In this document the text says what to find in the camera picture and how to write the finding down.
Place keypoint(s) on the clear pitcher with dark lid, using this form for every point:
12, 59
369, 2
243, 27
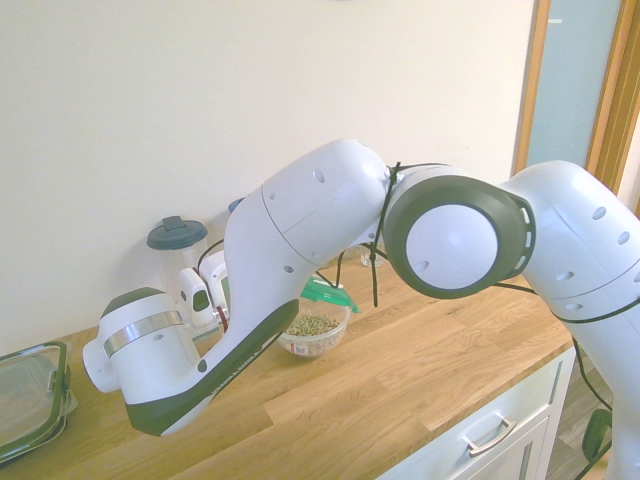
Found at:
172, 240

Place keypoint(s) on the clear plastic bowl with cereal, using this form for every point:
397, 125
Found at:
315, 335

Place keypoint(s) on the green round container lid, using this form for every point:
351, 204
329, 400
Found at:
325, 295

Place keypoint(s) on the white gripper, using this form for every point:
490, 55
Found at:
216, 285

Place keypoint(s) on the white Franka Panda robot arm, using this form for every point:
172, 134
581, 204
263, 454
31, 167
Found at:
320, 210

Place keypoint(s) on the clear pitcher with blue lid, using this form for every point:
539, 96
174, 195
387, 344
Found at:
236, 206

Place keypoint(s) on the dark green loop by base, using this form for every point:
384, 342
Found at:
595, 435

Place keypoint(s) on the rectangular container green rimmed lid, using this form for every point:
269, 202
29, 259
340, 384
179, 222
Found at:
27, 395

